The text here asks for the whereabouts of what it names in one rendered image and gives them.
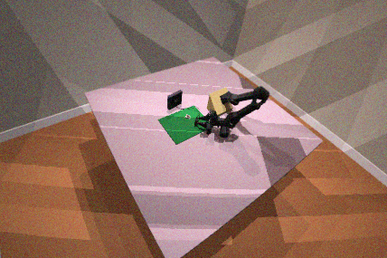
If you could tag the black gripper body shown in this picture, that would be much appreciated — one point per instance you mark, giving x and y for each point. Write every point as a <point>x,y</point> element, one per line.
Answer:
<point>210,124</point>

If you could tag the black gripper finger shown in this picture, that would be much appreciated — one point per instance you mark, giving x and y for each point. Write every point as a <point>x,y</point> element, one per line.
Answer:
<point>205,117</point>
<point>203,124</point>

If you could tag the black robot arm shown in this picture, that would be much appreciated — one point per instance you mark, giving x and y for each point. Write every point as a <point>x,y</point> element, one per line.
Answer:
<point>234,117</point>

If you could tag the green circuit board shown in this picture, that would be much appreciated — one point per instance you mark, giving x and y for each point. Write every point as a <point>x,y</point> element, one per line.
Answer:
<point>180,125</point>

